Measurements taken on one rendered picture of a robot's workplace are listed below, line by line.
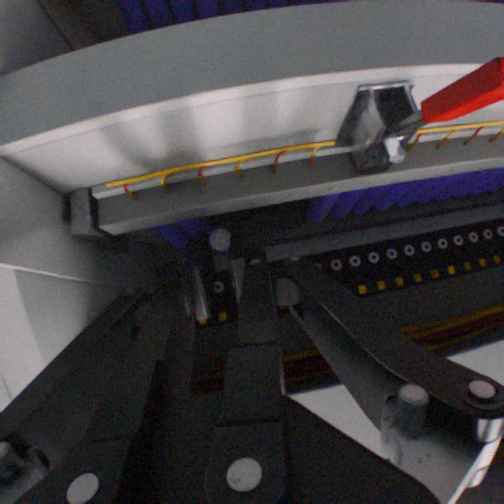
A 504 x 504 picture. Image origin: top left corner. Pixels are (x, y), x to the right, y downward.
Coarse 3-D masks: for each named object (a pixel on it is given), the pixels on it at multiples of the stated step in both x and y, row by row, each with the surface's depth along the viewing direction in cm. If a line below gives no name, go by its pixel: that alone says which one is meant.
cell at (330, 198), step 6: (312, 198) 22; (318, 198) 20; (324, 198) 20; (330, 198) 19; (336, 198) 20; (312, 204) 22; (318, 204) 21; (324, 204) 21; (330, 204) 21; (306, 210) 25; (312, 210) 23; (318, 210) 22; (324, 210) 22; (312, 216) 24; (318, 216) 23; (324, 216) 24
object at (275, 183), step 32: (448, 128) 14; (480, 128) 15; (224, 160) 14; (320, 160) 16; (352, 160) 16; (416, 160) 16; (448, 160) 16; (480, 160) 16; (128, 192) 15; (160, 192) 16; (192, 192) 16; (224, 192) 16; (256, 192) 16; (288, 192) 16; (320, 192) 17; (128, 224) 16; (160, 224) 17
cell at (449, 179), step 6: (456, 174) 19; (462, 174) 19; (444, 180) 21; (450, 180) 20; (456, 180) 20; (438, 186) 22; (444, 186) 21; (426, 192) 23; (432, 192) 23; (438, 192) 22; (420, 198) 24; (426, 198) 24
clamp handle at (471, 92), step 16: (496, 64) 6; (464, 80) 7; (480, 80) 6; (496, 80) 6; (432, 96) 8; (448, 96) 8; (464, 96) 7; (480, 96) 6; (496, 96) 6; (416, 112) 9; (432, 112) 8; (448, 112) 8; (464, 112) 8; (400, 128) 11; (416, 128) 11; (384, 144) 12
